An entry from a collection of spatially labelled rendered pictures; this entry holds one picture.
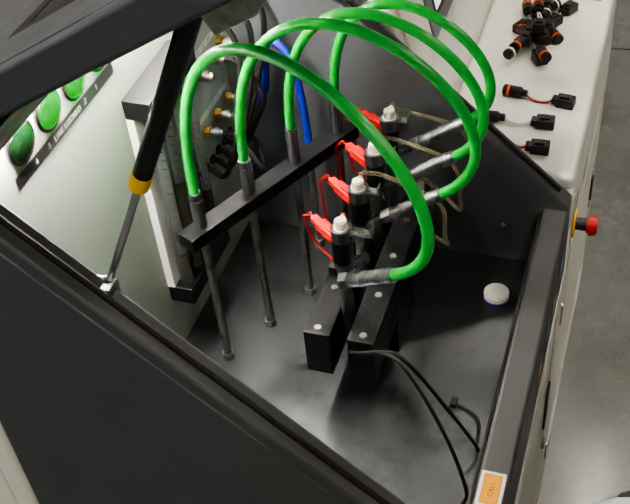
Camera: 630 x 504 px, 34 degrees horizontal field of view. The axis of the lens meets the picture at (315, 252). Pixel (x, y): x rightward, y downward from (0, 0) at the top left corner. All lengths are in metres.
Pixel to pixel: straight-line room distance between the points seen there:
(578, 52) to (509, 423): 0.81
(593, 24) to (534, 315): 0.72
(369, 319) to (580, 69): 0.68
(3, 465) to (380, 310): 0.53
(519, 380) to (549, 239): 0.28
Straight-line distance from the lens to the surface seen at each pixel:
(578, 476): 2.47
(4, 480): 1.41
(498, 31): 1.98
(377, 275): 1.18
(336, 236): 1.31
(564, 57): 1.91
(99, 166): 1.30
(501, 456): 1.32
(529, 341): 1.44
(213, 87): 1.59
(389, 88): 1.56
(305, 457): 1.10
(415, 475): 1.44
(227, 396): 1.06
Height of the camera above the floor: 2.02
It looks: 43 degrees down
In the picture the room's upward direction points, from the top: 6 degrees counter-clockwise
